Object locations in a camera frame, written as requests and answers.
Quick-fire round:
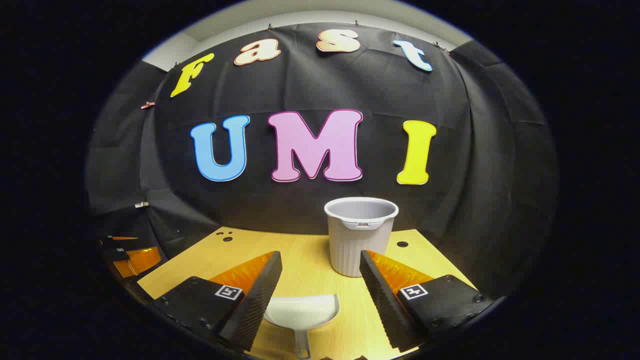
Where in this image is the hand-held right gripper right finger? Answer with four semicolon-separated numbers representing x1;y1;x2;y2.
359;250;496;353

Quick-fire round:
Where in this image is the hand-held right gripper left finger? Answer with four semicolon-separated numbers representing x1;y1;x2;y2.
150;251;283;352

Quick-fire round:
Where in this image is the white plastic dustpan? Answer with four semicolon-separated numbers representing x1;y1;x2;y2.
263;294;341;360

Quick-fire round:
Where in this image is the white ribbed garbage bin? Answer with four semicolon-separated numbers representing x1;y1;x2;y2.
324;196;400;278

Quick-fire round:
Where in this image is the wooden desktop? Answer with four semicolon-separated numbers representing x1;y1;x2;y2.
136;227;478;360

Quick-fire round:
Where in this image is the black backdrop cloth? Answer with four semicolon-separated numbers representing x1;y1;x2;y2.
85;22;558;301

